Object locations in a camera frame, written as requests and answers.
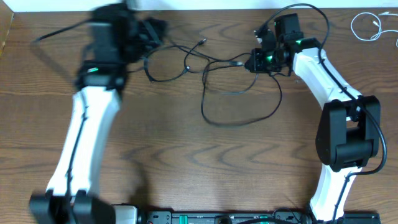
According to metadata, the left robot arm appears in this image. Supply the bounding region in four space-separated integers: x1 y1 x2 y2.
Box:
29 1 167 223

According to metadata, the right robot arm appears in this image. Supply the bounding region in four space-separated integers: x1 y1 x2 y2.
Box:
244 13 384 223

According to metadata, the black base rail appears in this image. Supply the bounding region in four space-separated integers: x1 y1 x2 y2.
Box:
138 208 382 224

